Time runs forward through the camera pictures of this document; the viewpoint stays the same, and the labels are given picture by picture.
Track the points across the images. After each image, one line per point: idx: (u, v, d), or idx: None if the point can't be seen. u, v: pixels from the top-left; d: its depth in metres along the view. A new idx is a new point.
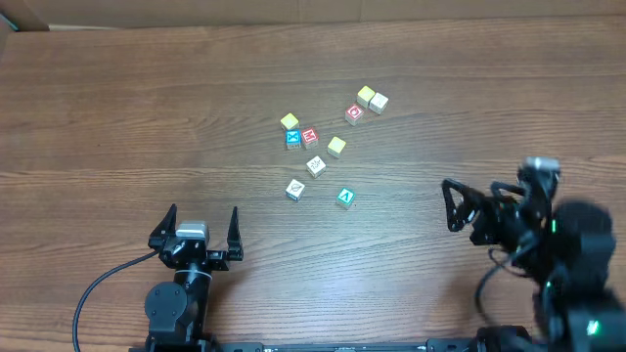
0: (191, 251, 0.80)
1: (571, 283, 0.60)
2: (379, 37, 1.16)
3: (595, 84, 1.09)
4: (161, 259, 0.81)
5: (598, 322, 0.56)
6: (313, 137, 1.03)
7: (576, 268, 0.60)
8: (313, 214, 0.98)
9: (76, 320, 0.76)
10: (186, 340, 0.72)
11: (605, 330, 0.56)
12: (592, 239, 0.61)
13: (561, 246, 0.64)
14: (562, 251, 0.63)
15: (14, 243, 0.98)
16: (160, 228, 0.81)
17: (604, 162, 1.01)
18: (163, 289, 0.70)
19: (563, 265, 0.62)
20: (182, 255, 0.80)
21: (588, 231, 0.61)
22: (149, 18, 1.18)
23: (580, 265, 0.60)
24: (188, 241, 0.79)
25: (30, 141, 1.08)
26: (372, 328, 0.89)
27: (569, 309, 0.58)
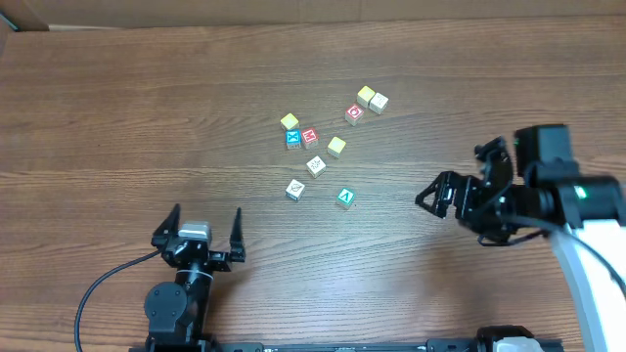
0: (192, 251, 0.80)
1: (551, 168, 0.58)
2: (379, 37, 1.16)
3: (596, 84, 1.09)
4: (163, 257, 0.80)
5: (583, 187, 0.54)
6: (313, 137, 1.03)
7: (546, 155, 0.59)
8: (313, 214, 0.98)
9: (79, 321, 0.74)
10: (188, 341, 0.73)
11: (591, 194, 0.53)
12: (548, 128, 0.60)
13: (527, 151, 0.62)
14: (527, 150, 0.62)
15: (14, 243, 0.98)
16: (164, 227, 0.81)
17: (605, 162, 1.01)
18: (164, 290, 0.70)
19: (536, 156, 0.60)
20: (183, 255, 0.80)
21: (547, 125, 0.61)
22: (149, 18, 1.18)
23: (549, 154, 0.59)
24: (190, 242, 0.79)
25: (30, 141, 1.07)
26: (372, 328, 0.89)
27: (554, 185, 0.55)
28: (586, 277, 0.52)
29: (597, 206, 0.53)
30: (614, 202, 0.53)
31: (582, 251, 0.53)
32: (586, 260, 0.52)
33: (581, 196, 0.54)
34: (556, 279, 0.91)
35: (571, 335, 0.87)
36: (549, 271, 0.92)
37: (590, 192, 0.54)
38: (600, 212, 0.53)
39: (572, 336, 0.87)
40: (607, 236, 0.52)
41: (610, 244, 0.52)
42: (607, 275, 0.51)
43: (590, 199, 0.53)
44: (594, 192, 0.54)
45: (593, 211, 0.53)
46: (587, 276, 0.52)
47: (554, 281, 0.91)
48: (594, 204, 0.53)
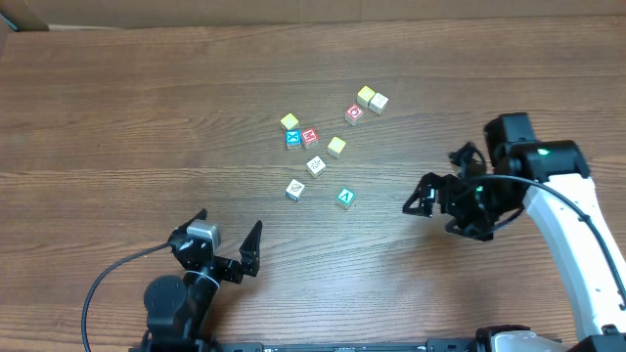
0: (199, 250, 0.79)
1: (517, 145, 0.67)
2: (379, 37, 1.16)
3: (596, 84, 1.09)
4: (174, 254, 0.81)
5: (546, 149, 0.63)
6: (313, 137, 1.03)
7: (513, 135, 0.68)
8: (313, 214, 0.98)
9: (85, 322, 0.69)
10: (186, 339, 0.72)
11: (552, 154, 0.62)
12: (511, 116, 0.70)
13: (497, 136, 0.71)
14: (495, 135, 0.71)
15: (14, 243, 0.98)
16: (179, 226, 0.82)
17: (605, 162, 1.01)
18: (163, 284, 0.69)
19: (505, 137, 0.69)
20: (189, 252, 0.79)
21: (511, 114, 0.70)
22: (149, 18, 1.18)
23: (514, 133, 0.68)
24: (196, 239, 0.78)
25: (30, 141, 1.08)
26: (372, 328, 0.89)
27: (520, 151, 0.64)
28: (558, 221, 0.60)
29: (558, 163, 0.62)
30: (572, 157, 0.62)
31: (551, 199, 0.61)
32: (556, 206, 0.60)
33: (544, 154, 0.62)
34: (556, 280, 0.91)
35: (571, 335, 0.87)
36: (549, 271, 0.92)
37: (551, 151, 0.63)
38: (562, 167, 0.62)
39: (572, 336, 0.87)
40: (569, 184, 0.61)
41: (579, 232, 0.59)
42: (574, 216, 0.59)
43: (552, 157, 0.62)
44: (555, 151, 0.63)
45: (557, 169, 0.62)
46: (558, 221, 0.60)
47: (555, 281, 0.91)
48: (556, 161, 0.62)
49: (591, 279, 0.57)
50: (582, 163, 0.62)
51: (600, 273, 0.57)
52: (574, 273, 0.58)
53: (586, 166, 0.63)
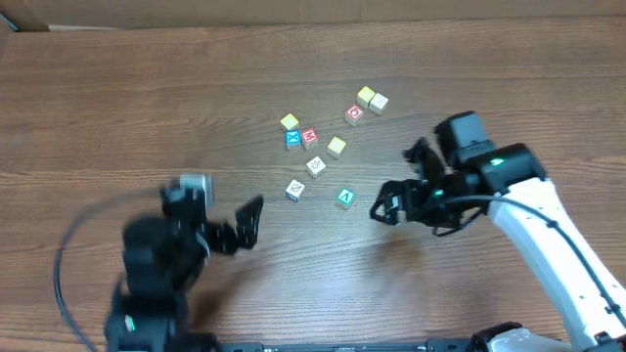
0: (185, 204, 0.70)
1: (470, 150, 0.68)
2: (379, 37, 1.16)
3: (596, 85, 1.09)
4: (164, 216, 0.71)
5: (500, 155, 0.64)
6: (313, 137, 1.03)
7: (463, 140, 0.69)
8: (313, 214, 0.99)
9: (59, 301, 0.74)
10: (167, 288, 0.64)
11: (507, 160, 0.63)
12: (459, 119, 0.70)
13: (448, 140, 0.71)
14: (445, 140, 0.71)
15: (15, 243, 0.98)
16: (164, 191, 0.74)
17: (604, 163, 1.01)
18: (145, 222, 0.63)
19: (457, 144, 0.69)
20: (174, 204, 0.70)
21: (457, 116, 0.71)
22: (149, 19, 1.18)
23: (465, 138, 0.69)
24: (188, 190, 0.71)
25: (30, 141, 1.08)
26: (372, 328, 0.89)
27: (475, 164, 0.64)
28: (528, 232, 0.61)
29: (512, 170, 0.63)
30: (526, 160, 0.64)
31: (515, 210, 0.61)
32: (522, 217, 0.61)
33: (500, 163, 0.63)
34: None
35: None
36: None
37: (505, 156, 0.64)
38: (517, 173, 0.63)
39: None
40: (528, 192, 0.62)
41: (550, 242, 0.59)
42: (543, 224, 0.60)
43: (507, 165, 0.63)
44: (508, 155, 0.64)
45: (511, 176, 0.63)
46: (528, 232, 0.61)
47: None
48: (512, 168, 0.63)
49: (571, 286, 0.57)
50: (535, 164, 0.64)
51: (578, 277, 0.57)
52: (557, 282, 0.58)
53: (539, 165, 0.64)
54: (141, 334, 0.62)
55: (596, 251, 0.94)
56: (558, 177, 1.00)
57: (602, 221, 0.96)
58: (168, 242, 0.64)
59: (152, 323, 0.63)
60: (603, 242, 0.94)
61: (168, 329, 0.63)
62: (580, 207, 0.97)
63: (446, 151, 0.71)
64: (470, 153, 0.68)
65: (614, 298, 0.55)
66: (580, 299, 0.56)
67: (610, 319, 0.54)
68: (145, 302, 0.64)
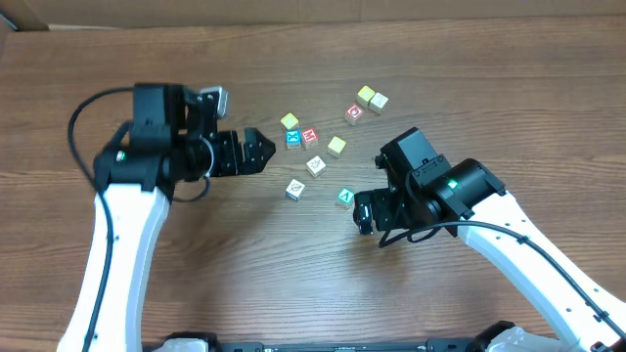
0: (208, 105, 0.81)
1: (423, 170, 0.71)
2: (379, 37, 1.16)
3: (596, 84, 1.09)
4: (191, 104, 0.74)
5: (455, 178, 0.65)
6: (313, 137, 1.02)
7: (414, 161, 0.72)
8: (313, 214, 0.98)
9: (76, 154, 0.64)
10: (165, 133, 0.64)
11: (460, 182, 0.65)
12: (403, 140, 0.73)
13: (401, 160, 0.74)
14: (396, 160, 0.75)
15: (15, 243, 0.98)
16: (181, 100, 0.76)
17: (604, 162, 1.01)
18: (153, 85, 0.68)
19: (409, 165, 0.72)
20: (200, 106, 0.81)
21: (401, 137, 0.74)
22: (149, 18, 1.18)
23: (415, 159, 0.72)
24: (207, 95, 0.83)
25: (30, 141, 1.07)
26: (372, 328, 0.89)
27: (433, 192, 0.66)
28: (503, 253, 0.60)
29: (469, 191, 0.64)
30: (479, 178, 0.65)
31: (484, 232, 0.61)
32: (493, 239, 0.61)
33: (454, 185, 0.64)
34: None
35: None
36: None
37: (458, 178, 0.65)
38: (474, 193, 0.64)
39: None
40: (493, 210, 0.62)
41: (524, 257, 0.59)
42: (514, 242, 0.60)
43: (462, 186, 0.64)
44: (461, 177, 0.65)
45: (470, 197, 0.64)
46: (503, 253, 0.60)
47: None
48: (467, 189, 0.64)
49: (556, 300, 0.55)
50: (490, 181, 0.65)
51: (560, 290, 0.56)
52: (543, 299, 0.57)
53: (496, 181, 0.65)
54: (131, 171, 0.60)
55: (596, 250, 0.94)
56: (558, 176, 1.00)
57: (602, 220, 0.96)
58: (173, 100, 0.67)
59: (145, 156, 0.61)
60: (603, 242, 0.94)
61: (160, 165, 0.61)
62: (580, 206, 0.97)
63: (402, 171, 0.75)
64: (424, 174, 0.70)
65: (601, 305, 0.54)
66: (568, 314, 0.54)
67: (602, 329, 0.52)
68: (141, 148, 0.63)
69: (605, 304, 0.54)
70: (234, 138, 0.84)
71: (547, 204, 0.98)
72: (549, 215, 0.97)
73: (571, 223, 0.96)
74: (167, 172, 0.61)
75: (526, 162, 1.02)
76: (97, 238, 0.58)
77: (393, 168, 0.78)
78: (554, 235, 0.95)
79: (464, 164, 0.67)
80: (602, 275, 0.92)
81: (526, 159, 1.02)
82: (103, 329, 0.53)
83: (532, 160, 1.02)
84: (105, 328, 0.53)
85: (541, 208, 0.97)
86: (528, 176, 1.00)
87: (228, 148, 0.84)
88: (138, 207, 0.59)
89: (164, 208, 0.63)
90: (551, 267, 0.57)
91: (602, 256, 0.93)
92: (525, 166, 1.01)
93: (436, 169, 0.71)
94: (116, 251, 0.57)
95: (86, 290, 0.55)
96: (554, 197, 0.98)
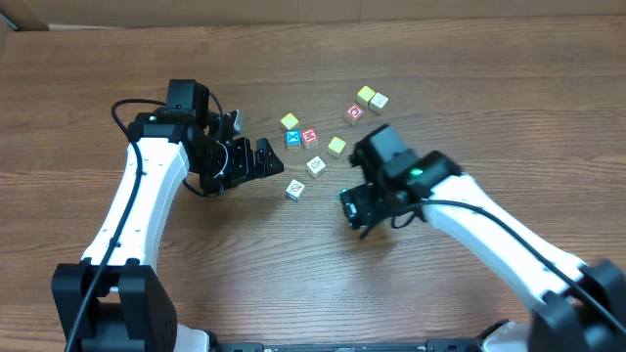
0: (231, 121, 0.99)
1: (393, 161, 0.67)
2: (379, 36, 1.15)
3: (596, 84, 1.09)
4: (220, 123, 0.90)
5: (418, 168, 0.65)
6: (313, 137, 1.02)
7: (384, 154, 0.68)
8: (313, 214, 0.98)
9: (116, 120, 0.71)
10: (192, 112, 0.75)
11: (426, 171, 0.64)
12: (377, 136, 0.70)
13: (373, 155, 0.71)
14: (369, 156, 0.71)
15: (15, 243, 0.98)
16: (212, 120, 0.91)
17: (605, 162, 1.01)
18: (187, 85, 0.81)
19: (380, 159, 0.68)
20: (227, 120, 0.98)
21: (375, 133, 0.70)
22: (149, 19, 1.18)
23: (386, 154, 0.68)
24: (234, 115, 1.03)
25: (30, 141, 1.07)
26: (372, 328, 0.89)
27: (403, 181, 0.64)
28: (461, 224, 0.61)
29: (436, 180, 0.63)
30: (442, 165, 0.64)
31: (444, 207, 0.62)
32: (452, 212, 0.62)
33: (419, 174, 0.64)
34: None
35: None
36: None
37: (422, 167, 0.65)
38: (439, 178, 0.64)
39: None
40: (455, 192, 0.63)
41: (479, 224, 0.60)
42: (469, 212, 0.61)
43: (426, 173, 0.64)
44: (424, 166, 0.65)
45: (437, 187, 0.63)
46: (461, 224, 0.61)
47: None
48: (431, 175, 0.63)
49: (510, 259, 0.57)
50: (451, 166, 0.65)
51: (514, 251, 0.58)
52: (499, 261, 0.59)
53: (454, 164, 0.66)
54: (159, 129, 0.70)
55: (596, 250, 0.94)
56: (558, 176, 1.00)
57: (602, 221, 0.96)
58: (201, 96, 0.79)
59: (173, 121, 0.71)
60: (603, 242, 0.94)
61: (186, 131, 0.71)
62: (580, 206, 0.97)
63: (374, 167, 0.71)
64: (394, 165, 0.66)
65: (549, 258, 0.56)
66: (521, 271, 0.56)
67: (551, 279, 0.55)
68: (170, 115, 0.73)
69: (552, 258, 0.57)
70: (247, 145, 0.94)
71: (547, 204, 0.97)
72: (549, 215, 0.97)
73: (571, 223, 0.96)
74: (191, 138, 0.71)
75: (526, 162, 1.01)
76: (127, 173, 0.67)
77: (363, 163, 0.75)
78: (554, 235, 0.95)
79: (431, 155, 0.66)
80: None
81: (526, 159, 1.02)
82: (124, 240, 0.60)
83: (532, 160, 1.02)
84: (127, 238, 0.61)
85: (541, 208, 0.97)
86: (528, 176, 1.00)
87: (242, 153, 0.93)
88: (164, 152, 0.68)
89: (186, 166, 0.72)
90: (503, 230, 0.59)
91: (602, 256, 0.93)
92: (525, 167, 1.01)
93: (407, 159, 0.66)
94: (144, 185, 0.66)
95: (114, 210, 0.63)
96: (554, 197, 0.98)
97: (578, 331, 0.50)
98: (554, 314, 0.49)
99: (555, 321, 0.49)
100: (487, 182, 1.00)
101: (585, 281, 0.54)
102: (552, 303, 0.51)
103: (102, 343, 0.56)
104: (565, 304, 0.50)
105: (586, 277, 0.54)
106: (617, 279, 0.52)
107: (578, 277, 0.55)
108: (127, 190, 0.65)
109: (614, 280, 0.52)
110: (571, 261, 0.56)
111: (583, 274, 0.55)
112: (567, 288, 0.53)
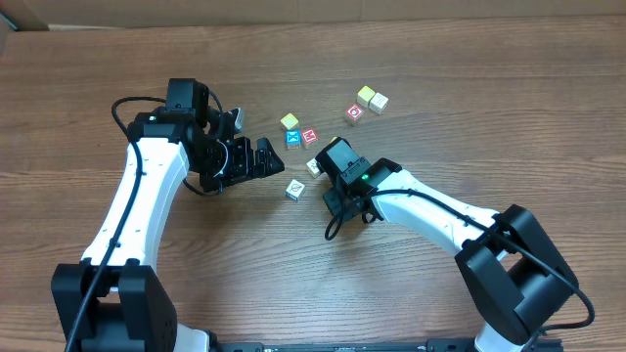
0: (230, 117, 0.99)
1: (348, 170, 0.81)
2: (379, 36, 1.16)
3: (596, 84, 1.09)
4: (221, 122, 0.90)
5: (367, 173, 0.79)
6: (313, 137, 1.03)
7: (341, 165, 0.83)
8: (313, 215, 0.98)
9: (117, 118, 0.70)
10: (192, 112, 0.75)
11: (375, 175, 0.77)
12: (332, 150, 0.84)
13: (332, 165, 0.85)
14: (329, 167, 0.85)
15: (15, 243, 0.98)
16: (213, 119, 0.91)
17: (604, 162, 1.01)
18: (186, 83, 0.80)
19: (338, 170, 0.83)
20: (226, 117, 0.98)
21: (330, 147, 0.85)
22: (149, 18, 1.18)
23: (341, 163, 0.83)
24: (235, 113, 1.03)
25: (30, 141, 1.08)
26: (372, 328, 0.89)
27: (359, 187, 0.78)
28: (401, 205, 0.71)
29: (385, 181, 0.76)
30: (384, 167, 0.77)
31: (386, 196, 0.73)
32: (392, 199, 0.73)
33: (367, 178, 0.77)
34: None
35: (571, 335, 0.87)
36: None
37: (370, 172, 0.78)
38: (383, 177, 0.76)
39: (571, 336, 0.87)
40: (397, 181, 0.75)
41: (416, 202, 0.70)
42: (406, 197, 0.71)
43: (373, 176, 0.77)
44: (372, 170, 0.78)
45: (392, 186, 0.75)
46: (400, 206, 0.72)
47: None
48: (378, 177, 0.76)
49: (438, 222, 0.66)
50: (391, 166, 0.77)
51: (439, 215, 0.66)
52: (431, 230, 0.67)
53: (395, 164, 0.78)
54: (158, 129, 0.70)
55: (596, 250, 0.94)
56: (558, 176, 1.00)
57: (602, 220, 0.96)
58: (202, 95, 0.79)
59: (174, 121, 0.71)
60: (603, 242, 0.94)
61: (186, 131, 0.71)
62: (580, 206, 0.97)
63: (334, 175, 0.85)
64: (350, 173, 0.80)
65: (468, 214, 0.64)
66: (447, 230, 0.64)
67: (469, 231, 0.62)
68: (169, 115, 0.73)
69: (472, 213, 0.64)
70: (247, 143, 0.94)
71: (547, 204, 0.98)
72: (549, 215, 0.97)
73: (571, 223, 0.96)
74: (191, 138, 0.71)
75: (526, 162, 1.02)
76: (126, 173, 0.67)
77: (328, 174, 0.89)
78: (554, 235, 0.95)
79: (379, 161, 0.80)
80: (602, 275, 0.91)
81: (525, 159, 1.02)
82: (125, 239, 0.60)
83: (532, 160, 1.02)
84: (127, 238, 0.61)
85: (541, 208, 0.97)
86: (528, 176, 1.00)
87: (242, 152, 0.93)
88: (164, 152, 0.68)
89: (186, 166, 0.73)
90: (430, 202, 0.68)
91: (602, 256, 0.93)
92: (525, 167, 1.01)
93: (359, 168, 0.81)
94: (142, 188, 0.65)
95: (114, 209, 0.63)
96: (554, 197, 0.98)
97: (497, 271, 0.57)
98: (471, 259, 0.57)
99: (473, 265, 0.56)
100: (487, 182, 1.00)
101: (501, 227, 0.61)
102: (469, 250, 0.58)
103: (102, 343, 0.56)
104: (483, 249, 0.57)
105: (499, 223, 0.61)
106: (525, 220, 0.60)
107: (494, 225, 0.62)
108: (124, 193, 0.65)
109: (522, 222, 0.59)
110: (487, 212, 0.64)
111: (497, 221, 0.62)
112: (485, 236, 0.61)
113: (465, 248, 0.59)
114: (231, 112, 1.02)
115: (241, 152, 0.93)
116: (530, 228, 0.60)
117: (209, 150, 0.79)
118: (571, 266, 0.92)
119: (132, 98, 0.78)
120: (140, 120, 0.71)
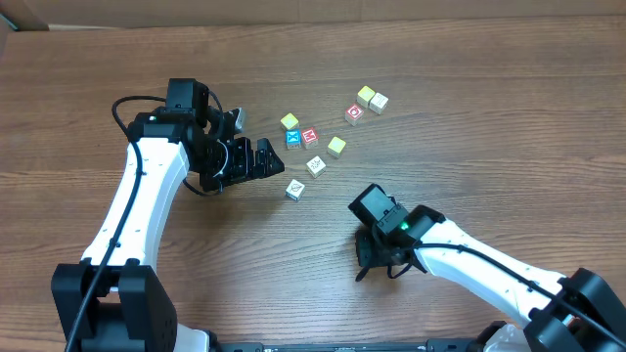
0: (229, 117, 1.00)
1: (385, 219, 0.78)
2: (380, 37, 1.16)
3: (597, 84, 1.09)
4: (220, 124, 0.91)
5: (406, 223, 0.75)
6: (313, 137, 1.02)
7: (376, 214, 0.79)
8: (313, 214, 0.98)
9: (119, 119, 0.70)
10: (192, 112, 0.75)
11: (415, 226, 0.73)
12: (366, 198, 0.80)
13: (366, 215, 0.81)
14: (363, 214, 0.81)
15: (14, 243, 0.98)
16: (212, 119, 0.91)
17: (604, 162, 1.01)
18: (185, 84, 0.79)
19: (374, 219, 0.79)
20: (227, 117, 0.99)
21: (364, 194, 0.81)
22: (148, 18, 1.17)
23: (378, 212, 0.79)
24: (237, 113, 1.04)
25: (29, 141, 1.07)
26: (372, 328, 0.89)
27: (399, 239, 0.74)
28: (450, 263, 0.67)
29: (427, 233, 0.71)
30: (425, 215, 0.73)
31: (431, 251, 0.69)
32: (439, 255, 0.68)
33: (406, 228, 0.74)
34: None
35: None
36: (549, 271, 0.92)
37: (409, 222, 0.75)
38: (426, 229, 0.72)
39: None
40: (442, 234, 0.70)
41: (468, 262, 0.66)
42: (454, 252, 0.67)
43: (413, 226, 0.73)
44: (411, 220, 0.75)
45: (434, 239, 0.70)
46: (450, 265, 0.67)
47: None
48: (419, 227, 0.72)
49: (497, 286, 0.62)
50: (432, 214, 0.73)
51: (499, 279, 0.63)
52: (486, 290, 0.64)
53: (436, 212, 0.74)
54: (157, 129, 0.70)
55: (596, 250, 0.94)
56: (558, 176, 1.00)
57: (602, 220, 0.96)
58: (202, 95, 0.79)
59: (173, 121, 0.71)
60: (603, 242, 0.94)
61: (186, 131, 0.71)
62: (579, 206, 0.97)
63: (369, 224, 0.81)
64: (387, 222, 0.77)
65: (530, 278, 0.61)
66: (509, 295, 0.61)
67: (535, 297, 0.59)
68: (169, 115, 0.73)
69: (534, 276, 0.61)
70: (248, 144, 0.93)
71: (547, 204, 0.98)
72: (549, 216, 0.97)
73: (570, 223, 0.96)
74: (191, 138, 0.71)
75: (526, 162, 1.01)
76: (126, 173, 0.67)
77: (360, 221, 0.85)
78: (554, 235, 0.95)
79: (417, 209, 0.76)
80: (602, 275, 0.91)
81: (525, 159, 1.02)
82: (124, 239, 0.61)
83: (532, 160, 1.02)
84: (127, 239, 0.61)
85: (541, 208, 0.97)
86: (528, 176, 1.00)
87: (242, 152, 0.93)
88: (164, 152, 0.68)
89: (186, 166, 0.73)
90: (485, 262, 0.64)
91: (602, 256, 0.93)
92: (525, 167, 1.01)
93: (396, 215, 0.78)
94: (143, 188, 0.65)
95: (114, 209, 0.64)
96: (554, 197, 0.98)
97: (568, 344, 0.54)
98: (543, 332, 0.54)
99: (546, 339, 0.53)
100: (487, 182, 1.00)
101: (568, 293, 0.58)
102: (539, 323, 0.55)
103: (102, 343, 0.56)
104: (554, 321, 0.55)
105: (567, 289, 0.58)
106: (596, 286, 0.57)
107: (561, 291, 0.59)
108: (124, 194, 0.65)
109: (594, 289, 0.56)
110: (552, 276, 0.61)
111: (563, 286, 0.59)
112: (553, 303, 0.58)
113: (534, 319, 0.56)
114: (231, 112, 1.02)
115: (241, 153, 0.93)
116: (602, 295, 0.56)
117: (209, 150, 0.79)
118: (571, 266, 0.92)
119: (130, 99, 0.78)
120: (140, 120, 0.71)
